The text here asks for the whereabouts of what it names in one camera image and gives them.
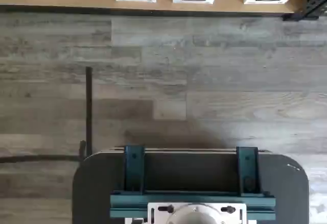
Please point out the teal metal frame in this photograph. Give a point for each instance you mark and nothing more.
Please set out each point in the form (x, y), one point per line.
(191, 201)

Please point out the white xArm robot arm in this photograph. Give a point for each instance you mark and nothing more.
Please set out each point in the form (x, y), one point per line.
(194, 216)

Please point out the black cart top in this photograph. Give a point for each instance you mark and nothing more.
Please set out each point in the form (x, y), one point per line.
(281, 183)

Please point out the white mounting plate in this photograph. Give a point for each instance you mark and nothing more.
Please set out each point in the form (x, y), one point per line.
(158, 213)

